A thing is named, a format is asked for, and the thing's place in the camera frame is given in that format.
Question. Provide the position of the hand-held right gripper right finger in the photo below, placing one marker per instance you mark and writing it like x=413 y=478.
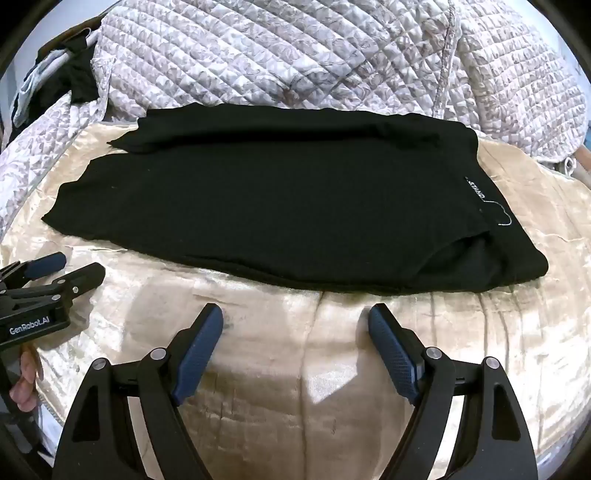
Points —
x=392 y=350

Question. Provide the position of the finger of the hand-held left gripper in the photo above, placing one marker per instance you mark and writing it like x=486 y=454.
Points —
x=44 y=265
x=81 y=278

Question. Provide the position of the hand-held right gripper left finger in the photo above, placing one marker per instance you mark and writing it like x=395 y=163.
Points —
x=196 y=355

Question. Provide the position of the black pants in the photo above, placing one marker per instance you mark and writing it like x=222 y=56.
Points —
x=277 y=198

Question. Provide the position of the person's left hand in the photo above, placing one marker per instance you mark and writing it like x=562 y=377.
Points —
x=28 y=381

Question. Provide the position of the beige satin blanket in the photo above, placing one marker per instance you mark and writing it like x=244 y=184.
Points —
x=295 y=369

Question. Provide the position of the light blue white cloth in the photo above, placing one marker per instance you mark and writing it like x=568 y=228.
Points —
x=30 y=87

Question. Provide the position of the brown wooden headboard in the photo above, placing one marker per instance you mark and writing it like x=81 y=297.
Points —
x=76 y=32

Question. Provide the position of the quilted floral bedspread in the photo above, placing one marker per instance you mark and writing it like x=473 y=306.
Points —
x=277 y=55

